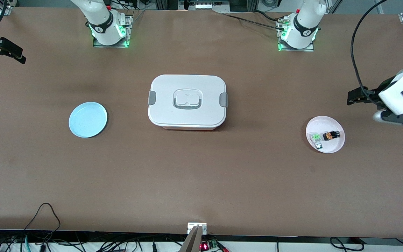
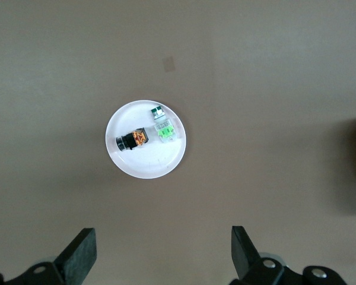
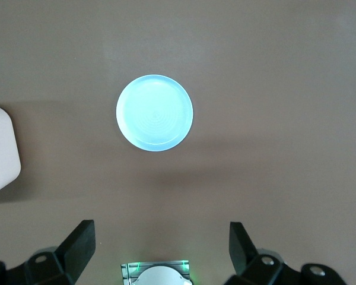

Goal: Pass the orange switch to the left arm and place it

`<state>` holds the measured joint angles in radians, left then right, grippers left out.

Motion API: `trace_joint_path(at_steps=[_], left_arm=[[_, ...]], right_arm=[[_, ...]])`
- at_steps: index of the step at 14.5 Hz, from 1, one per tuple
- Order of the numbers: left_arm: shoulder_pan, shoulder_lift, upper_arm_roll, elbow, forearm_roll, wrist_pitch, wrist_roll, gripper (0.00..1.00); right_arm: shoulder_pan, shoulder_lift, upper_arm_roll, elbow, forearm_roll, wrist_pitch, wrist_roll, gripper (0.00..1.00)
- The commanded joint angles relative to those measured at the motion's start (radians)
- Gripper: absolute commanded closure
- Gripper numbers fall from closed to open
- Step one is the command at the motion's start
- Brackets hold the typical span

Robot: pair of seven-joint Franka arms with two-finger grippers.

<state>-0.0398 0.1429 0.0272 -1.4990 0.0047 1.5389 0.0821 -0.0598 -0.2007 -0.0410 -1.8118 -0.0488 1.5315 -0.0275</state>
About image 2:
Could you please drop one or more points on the green and clear switch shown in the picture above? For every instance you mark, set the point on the green and clear switch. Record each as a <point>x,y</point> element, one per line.
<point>164,130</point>

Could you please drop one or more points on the orange and black switch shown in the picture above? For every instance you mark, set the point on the orange and black switch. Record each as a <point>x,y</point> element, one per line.
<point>136,139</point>

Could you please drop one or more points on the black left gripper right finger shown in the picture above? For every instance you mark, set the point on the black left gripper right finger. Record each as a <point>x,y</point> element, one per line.
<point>249,267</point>

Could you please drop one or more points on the pale pink round plate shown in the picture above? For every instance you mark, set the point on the pale pink round plate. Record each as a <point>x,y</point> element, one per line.
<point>148,161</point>

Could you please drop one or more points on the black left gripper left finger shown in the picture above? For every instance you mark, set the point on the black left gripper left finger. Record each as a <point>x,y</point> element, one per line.
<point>77,261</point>

